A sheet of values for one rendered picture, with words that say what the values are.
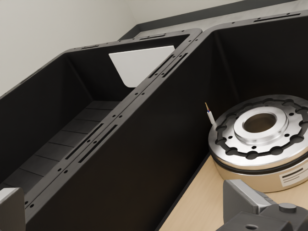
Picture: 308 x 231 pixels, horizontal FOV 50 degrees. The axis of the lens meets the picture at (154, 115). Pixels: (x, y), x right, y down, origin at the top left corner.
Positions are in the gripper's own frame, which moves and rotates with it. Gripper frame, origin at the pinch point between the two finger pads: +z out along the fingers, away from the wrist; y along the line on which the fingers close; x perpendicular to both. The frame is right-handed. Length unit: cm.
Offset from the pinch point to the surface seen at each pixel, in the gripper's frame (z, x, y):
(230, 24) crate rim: 21.4, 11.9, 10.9
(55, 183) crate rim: 10.3, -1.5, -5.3
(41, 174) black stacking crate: 33.4, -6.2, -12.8
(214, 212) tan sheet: 14.1, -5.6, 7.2
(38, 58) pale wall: 300, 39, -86
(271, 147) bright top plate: 13.1, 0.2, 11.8
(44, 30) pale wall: 305, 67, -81
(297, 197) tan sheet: 11.7, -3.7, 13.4
